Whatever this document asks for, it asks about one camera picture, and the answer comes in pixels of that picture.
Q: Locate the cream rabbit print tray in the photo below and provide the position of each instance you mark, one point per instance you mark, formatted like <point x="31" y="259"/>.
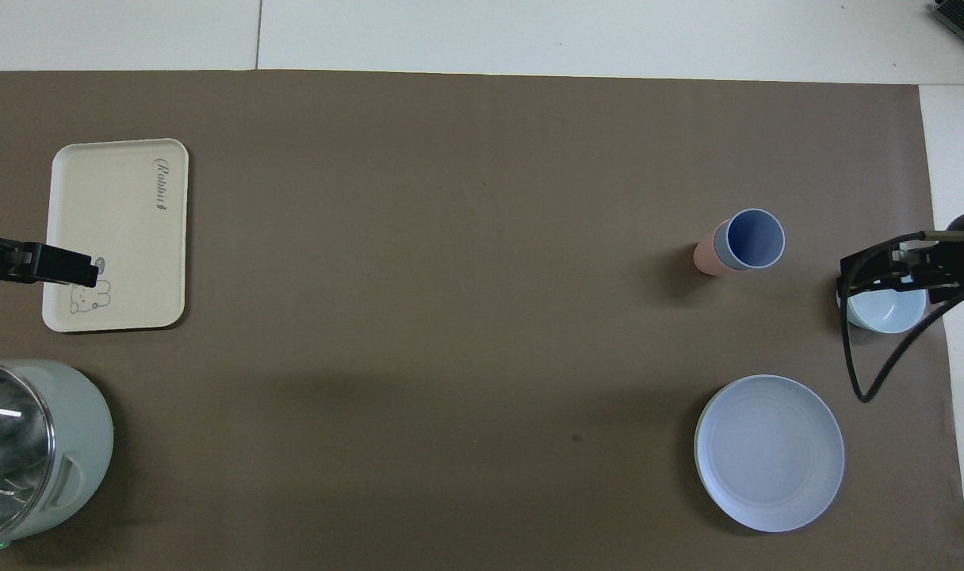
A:
<point x="117" y="230"/>

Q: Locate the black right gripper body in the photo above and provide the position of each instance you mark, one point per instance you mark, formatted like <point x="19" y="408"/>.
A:
<point x="958" y="266"/>

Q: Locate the light blue small bowl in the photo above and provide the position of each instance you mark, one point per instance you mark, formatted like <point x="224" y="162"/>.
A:
<point x="886" y="313"/>

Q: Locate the blue plastic cup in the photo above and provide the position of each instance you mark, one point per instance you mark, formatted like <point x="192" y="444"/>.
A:
<point x="755" y="238"/>

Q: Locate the glass pot lid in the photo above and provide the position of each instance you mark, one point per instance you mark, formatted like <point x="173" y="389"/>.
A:
<point x="6" y="452"/>

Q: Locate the brown paper table mat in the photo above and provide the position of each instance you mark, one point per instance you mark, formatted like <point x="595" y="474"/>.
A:
<point x="466" y="317"/>

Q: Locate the pink plastic cup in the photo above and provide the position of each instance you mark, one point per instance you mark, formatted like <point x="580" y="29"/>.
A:
<point x="705" y="254"/>

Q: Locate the mint green electric pot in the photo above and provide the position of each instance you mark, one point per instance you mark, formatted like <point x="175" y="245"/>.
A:
<point x="78" y="444"/>

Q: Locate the pale blue round plate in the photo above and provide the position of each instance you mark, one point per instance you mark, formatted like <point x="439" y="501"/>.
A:
<point x="769" y="452"/>

